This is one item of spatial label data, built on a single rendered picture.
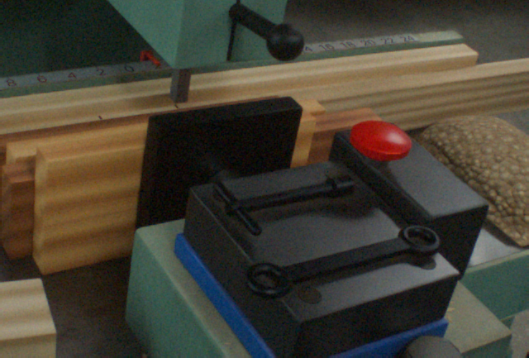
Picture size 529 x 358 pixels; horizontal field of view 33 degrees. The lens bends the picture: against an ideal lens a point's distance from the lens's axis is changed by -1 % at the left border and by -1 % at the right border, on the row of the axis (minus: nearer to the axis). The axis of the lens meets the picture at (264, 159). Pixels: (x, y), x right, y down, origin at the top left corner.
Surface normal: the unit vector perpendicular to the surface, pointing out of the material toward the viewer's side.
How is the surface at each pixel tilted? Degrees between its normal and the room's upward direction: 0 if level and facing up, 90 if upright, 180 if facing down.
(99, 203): 90
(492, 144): 21
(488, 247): 0
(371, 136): 9
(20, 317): 0
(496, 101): 90
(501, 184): 39
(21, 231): 90
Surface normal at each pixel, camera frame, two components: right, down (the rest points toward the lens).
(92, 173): 0.51, 0.53
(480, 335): 0.17, -0.84
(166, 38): -0.84, 0.15
